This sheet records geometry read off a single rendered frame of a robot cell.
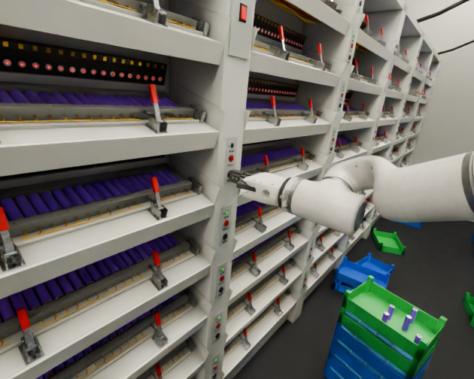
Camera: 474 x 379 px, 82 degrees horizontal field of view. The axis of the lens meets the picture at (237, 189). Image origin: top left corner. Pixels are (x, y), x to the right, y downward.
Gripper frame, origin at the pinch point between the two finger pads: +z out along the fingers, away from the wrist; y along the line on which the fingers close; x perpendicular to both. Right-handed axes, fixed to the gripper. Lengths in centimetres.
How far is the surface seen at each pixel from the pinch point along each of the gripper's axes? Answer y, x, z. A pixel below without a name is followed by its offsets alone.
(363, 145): 135, -4, 6
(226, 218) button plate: 0.3, -13.1, 2.7
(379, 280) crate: 133, -91, -24
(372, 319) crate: 46, -56, -35
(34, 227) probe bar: -42.6, -4.2, 9.8
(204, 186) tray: -5.0, -3.5, 7.1
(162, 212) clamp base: -19.9, -6.2, 5.0
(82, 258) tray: -37.9, -9.5, 3.5
